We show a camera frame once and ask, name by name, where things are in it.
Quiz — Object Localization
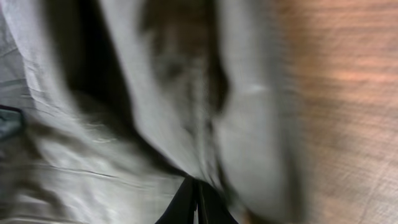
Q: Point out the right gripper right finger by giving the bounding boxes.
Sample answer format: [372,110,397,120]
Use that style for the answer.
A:
[196,181,238,224]

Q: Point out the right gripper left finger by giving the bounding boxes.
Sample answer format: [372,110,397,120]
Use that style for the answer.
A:
[155,177,197,224]

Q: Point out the grey shorts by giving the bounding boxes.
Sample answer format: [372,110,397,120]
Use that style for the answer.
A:
[1,0,308,223]

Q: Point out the light blue garment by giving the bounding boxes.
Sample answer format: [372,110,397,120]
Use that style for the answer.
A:
[1,105,25,141]

